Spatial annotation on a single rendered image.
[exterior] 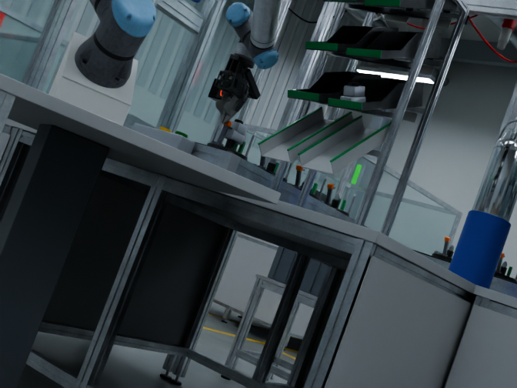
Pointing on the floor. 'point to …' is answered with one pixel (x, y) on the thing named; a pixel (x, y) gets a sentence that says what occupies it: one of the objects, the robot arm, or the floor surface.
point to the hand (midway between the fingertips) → (225, 120)
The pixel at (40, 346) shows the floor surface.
